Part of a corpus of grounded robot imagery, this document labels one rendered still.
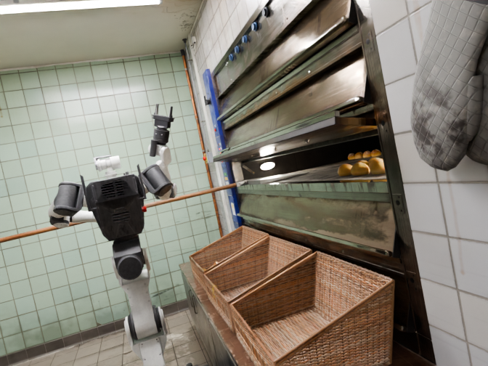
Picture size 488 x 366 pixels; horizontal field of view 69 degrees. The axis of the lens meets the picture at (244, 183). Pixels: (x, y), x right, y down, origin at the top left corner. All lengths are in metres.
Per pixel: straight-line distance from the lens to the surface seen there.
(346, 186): 1.46
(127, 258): 1.78
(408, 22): 1.15
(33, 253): 3.83
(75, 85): 3.84
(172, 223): 3.73
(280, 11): 1.83
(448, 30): 0.95
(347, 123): 1.21
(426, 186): 1.15
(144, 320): 2.03
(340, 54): 1.40
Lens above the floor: 1.33
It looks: 3 degrees down
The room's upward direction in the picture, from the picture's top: 12 degrees counter-clockwise
